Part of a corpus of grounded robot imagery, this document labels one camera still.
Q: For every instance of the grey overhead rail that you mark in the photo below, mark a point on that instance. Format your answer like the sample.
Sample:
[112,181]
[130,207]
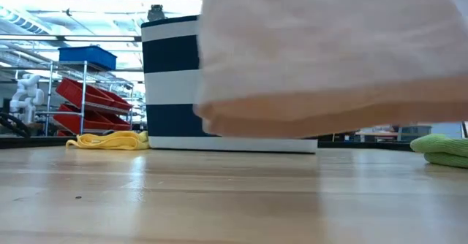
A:
[73,38]

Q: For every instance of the white robot figure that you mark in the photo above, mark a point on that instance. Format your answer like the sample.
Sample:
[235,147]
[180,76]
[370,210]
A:
[27,90]

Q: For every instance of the blue plastic bin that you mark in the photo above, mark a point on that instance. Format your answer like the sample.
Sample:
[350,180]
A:
[87,57]

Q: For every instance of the red plastic bin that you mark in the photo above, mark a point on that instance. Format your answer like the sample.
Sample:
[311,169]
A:
[73,90]
[69,121]
[120,103]
[120,125]

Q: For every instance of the yellow towel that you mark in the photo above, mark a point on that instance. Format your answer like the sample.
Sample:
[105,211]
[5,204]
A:
[113,141]

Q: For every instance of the grey waste bin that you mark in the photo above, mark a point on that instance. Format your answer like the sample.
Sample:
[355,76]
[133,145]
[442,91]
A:
[417,131]

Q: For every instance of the green towel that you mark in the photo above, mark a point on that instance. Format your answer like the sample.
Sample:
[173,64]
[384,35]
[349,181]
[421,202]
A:
[442,149]

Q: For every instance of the black metal table frame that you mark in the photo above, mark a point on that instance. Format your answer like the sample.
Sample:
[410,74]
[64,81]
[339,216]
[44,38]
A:
[36,141]

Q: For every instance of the navy white striped fabric basket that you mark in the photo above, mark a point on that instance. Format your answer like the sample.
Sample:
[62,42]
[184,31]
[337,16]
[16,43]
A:
[172,87]

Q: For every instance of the pink towel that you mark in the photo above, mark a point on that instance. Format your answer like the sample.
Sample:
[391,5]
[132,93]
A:
[329,54]

